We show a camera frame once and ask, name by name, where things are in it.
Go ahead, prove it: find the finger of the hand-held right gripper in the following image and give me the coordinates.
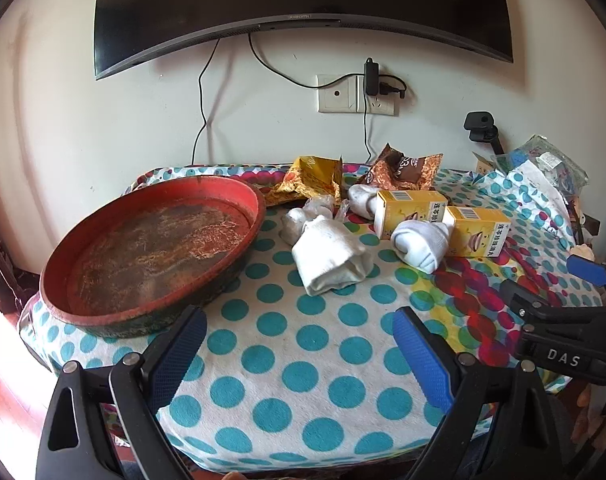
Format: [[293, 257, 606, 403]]
[[567, 255, 606, 306], [500, 279, 606, 331]]

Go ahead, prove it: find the dark wooden furniture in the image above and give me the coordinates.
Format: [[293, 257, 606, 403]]
[[0, 205, 36, 316]]

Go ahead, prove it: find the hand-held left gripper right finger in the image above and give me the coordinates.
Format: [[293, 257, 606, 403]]
[[392, 306, 576, 480]]

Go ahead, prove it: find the white wall socket plate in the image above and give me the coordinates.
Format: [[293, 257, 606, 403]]
[[317, 74, 398, 115]]

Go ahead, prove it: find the small white sock ball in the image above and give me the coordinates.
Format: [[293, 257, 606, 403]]
[[281, 207, 316, 245]]

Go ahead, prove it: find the yellow carton box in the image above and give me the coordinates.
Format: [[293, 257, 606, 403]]
[[442, 205, 513, 259], [373, 189, 448, 240]]

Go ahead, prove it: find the yellow snack packet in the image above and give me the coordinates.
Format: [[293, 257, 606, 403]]
[[267, 155, 344, 207]]

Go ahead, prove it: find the brown snack packet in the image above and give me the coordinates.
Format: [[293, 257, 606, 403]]
[[355, 143, 444, 192]]

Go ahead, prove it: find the thin black television cable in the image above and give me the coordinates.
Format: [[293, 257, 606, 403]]
[[190, 37, 221, 166]]

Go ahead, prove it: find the round red tray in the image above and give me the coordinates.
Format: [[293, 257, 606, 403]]
[[39, 176, 267, 338]]

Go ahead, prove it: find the clear plastic wrap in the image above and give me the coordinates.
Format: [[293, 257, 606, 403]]
[[303, 195, 336, 221]]

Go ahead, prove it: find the large folded white sock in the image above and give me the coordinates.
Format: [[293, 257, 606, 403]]
[[291, 215, 369, 297]]

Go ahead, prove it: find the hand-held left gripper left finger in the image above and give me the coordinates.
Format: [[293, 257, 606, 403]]
[[35, 305, 208, 480]]

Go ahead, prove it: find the black cable to adapter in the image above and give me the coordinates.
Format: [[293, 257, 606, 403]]
[[248, 32, 369, 88]]

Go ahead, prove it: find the pile of plastic bags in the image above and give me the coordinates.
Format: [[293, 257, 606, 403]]
[[493, 135, 589, 196]]

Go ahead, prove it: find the black angled plug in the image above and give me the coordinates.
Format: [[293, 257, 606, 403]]
[[380, 76, 407, 99]]

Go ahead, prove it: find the polka dot tablecloth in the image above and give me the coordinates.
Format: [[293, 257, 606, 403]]
[[20, 162, 604, 466]]

